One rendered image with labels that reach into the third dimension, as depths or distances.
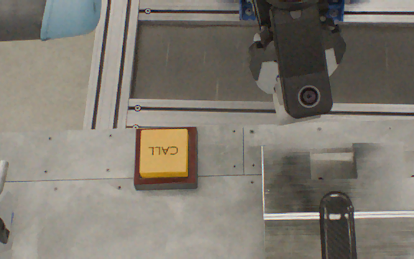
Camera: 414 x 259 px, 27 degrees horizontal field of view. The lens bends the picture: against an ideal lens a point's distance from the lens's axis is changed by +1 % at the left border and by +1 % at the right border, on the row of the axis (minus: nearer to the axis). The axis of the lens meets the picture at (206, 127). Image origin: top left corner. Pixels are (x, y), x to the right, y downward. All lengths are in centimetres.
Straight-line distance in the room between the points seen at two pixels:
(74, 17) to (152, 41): 121
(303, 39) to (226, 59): 103
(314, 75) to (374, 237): 23
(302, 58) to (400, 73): 102
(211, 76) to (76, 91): 41
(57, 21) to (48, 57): 148
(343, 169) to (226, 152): 17
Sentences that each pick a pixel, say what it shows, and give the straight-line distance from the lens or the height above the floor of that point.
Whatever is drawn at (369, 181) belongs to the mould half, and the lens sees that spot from 103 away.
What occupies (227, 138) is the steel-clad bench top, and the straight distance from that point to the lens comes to 114.
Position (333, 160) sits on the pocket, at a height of 86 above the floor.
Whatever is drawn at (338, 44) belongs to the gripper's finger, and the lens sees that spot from 93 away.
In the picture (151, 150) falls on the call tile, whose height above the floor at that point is 84.
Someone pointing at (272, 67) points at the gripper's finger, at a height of 102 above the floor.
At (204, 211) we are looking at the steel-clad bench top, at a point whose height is 80.
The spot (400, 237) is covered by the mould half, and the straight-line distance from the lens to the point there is 101.
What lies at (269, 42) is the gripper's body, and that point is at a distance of 89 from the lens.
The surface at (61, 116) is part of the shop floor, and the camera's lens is 211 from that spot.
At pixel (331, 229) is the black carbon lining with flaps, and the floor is 88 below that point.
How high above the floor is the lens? 184
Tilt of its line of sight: 65 degrees down
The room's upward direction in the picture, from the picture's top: 11 degrees counter-clockwise
